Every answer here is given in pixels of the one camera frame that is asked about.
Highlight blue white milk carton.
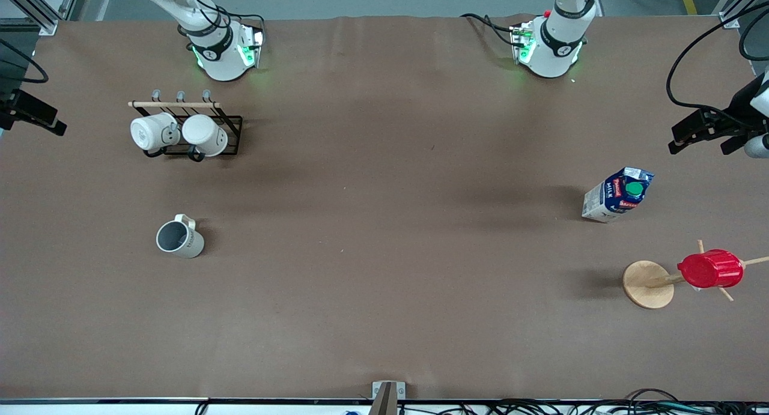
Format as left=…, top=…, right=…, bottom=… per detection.
left=581, top=167, right=655, bottom=223

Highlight white mug grey inside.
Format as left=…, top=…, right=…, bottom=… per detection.
left=156, top=214, right=205, bottom=259

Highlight red plastic cup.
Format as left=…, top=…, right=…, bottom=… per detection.
left=677, top=249, right=744, bottom=289

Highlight white mug lying sideways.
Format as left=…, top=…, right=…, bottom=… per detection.
left=130, top=113, right=181, bottom=153
left=181, top=114, right=229, bottom=159

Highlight wooden mug tree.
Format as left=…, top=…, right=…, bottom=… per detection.
left=622, top=240, right=769, bottom=310

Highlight metal connector box green light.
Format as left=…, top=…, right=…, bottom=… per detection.
left=236, top=23, right=266, bottom=68
left=509, top=22, right=536, bottom=65

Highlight brown table cover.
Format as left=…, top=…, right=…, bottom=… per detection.
left=0, top=14, right=769, bottom=401

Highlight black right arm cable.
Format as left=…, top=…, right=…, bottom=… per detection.
left=0, top=38, right=49, bottom=84

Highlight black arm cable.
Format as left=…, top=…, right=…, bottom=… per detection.
left=0, top=38, right=49, bottom=84
left=665, top=1, right=769, bottom=112

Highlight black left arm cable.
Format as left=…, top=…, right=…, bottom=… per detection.
left=665, top=1, right=769, bottom=112

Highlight black wire mug rack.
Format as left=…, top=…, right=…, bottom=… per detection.
left=128, top=89, right=244, bottom=162

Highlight black base cable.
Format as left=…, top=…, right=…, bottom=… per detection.
left=460, top=13, right=518, bottom=47

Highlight black cable bundle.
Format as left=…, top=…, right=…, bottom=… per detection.
left=397, top=389, right=769, bottom=415

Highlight metal table bracket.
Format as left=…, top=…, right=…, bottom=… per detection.
left=368, top=381, right=406, bottom=415

